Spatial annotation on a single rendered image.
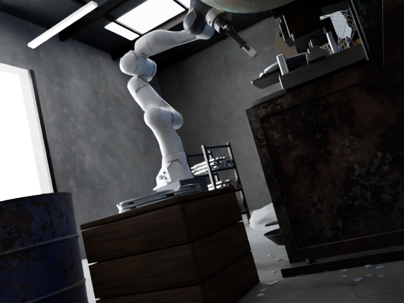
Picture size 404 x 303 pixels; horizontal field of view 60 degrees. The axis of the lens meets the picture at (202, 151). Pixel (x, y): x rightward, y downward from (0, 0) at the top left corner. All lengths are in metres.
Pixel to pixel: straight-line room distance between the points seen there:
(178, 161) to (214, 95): 7.49
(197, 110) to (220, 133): 0.92
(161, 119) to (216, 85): 7.51
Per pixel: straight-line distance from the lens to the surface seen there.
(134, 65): 1.85
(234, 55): 9.15
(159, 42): 1.83
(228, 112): 8.92
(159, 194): 1.10
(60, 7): 7.12
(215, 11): 1.67
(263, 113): 1.35
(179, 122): 1.83
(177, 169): 1.70
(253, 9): 1.40
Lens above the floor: 0.30
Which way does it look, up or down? 9 degrees up
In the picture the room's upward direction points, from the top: 15 degrees counter-clockwise
